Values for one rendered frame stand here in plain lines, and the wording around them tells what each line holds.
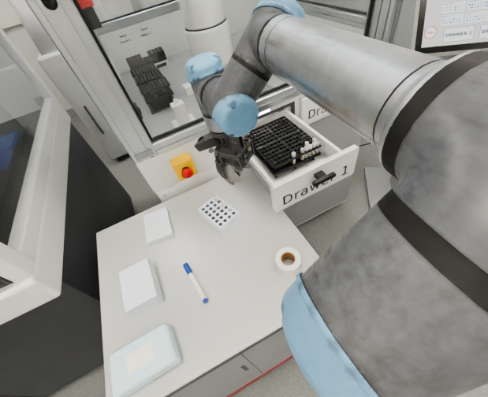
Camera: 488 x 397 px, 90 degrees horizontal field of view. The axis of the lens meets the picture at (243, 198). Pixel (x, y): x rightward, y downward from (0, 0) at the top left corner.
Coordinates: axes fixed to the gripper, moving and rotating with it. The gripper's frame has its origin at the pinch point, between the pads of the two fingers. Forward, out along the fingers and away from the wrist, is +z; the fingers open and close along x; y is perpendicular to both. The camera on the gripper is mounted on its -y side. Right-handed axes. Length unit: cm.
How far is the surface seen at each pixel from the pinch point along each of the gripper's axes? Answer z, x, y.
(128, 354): 6, -53, 0
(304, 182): 0.9, 5.9, 20.6
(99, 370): 85, -85, -56
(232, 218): 9.6, -9.1, 2.3
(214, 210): 10.3, -8.6, -5.5
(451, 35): -6, 84, 46
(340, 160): -0.3, 16.3, 27.5
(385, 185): 92, 92, 45
